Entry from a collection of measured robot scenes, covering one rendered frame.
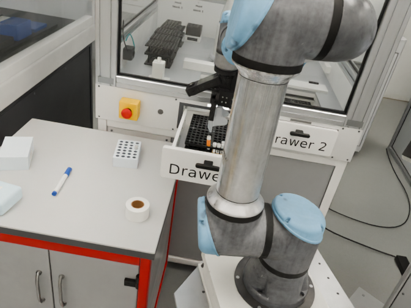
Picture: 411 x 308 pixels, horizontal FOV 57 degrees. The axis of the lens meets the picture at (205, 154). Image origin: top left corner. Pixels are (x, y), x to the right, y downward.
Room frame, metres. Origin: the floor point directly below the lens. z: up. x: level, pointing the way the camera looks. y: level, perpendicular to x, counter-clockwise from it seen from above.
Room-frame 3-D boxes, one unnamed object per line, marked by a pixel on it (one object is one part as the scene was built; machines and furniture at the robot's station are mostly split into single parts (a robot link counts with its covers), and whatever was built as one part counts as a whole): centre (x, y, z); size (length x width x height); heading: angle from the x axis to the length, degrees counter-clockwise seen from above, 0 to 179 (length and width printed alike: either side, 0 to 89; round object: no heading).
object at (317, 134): (1.30, -0.33, 0.87); 0.29 x 0.02 x 0.11; 89
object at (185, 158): (0.98, -0.01, 0.87); 0.29 x 0.02 x 0.11; 89
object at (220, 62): (1.08, -0.02, 1.19); 0.08 x 0.08 x 0.05
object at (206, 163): (0.96, -0.01, 0.91); 0.07 x 0.04 x 0.01; 89
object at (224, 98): (1.08, -0.03, 1.11); 0.09 x 0.08 x 0.12; 89
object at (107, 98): (1.79, -0.06, 0.87); 1.02 x 0.95 x 0.14; 89
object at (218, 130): (1.18, -0.02, 0.87); 0.22 x 0.18 x 0.06; 179
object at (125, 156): (1.13, 0.28, 0.78); 0.12 x 0.08 x 0.04; 7
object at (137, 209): (0.85, 0.17, 0.78); 0.07 x 0.07 x 0.04
